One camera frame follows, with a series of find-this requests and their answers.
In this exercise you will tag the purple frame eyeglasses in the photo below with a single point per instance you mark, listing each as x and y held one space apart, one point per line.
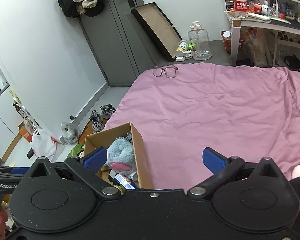
168 71

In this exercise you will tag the white supplement bottle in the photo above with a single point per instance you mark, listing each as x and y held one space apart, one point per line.
183 47

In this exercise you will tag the grey fluffy paw slipper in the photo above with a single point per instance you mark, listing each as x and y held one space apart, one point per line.
121 158

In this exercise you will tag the red basket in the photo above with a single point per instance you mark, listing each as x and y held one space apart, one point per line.
227 38

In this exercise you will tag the grey sneaker far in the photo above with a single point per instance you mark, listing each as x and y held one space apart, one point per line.
107 111

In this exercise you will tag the left hand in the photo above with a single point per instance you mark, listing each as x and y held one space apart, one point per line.
3 220

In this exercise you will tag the brown cardboard box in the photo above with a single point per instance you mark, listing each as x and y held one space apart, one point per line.
107 137

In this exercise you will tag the green lid jar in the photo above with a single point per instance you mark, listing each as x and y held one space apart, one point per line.
192 46

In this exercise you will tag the grey door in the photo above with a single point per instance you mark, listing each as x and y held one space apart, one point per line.
116 46

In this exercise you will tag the paper shopping bag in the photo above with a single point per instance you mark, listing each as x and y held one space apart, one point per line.
257 47

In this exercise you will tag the grey sneaker near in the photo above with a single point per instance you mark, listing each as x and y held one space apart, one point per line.
96 121

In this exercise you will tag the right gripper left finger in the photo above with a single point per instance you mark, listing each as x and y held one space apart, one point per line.
84 170

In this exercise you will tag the white cabinet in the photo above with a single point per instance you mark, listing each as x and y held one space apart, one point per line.
13 147

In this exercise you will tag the large clear water jug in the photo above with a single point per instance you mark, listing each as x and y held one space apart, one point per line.
199 36

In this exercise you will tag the blue denim fish plush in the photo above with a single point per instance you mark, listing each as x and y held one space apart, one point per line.
128 137

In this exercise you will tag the black flat cardboard tray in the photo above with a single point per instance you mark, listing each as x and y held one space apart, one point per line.
159 29

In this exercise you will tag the pink bed sheet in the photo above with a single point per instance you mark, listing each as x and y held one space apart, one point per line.
245 111

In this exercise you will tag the grey sneaker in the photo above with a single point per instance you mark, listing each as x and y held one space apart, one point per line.
96 121
107 111

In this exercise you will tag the white desk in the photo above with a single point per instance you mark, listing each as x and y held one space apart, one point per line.
236 25

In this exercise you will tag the white plastic bag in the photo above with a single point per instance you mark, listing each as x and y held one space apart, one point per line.
43 144

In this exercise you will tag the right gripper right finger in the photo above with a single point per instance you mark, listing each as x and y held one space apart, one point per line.
224 170

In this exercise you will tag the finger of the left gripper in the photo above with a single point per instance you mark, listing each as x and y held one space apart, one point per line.
19 170

